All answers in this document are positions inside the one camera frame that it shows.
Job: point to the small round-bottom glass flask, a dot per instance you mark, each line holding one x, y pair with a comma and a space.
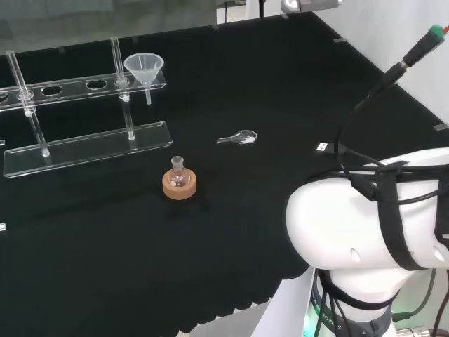
177, 173

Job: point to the small white tag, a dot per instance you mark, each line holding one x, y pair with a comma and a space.
321, 146

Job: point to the black cloth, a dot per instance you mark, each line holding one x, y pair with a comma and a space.
210, 105

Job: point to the silver metal fixture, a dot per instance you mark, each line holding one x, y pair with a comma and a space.
308, 5

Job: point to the clear glass weighing funnel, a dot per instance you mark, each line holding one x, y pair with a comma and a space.
242, 137

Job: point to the clear plastic funnel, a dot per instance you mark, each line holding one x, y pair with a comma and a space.
144, 68

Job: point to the clear funnel stand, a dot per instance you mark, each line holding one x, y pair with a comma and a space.
87, 116

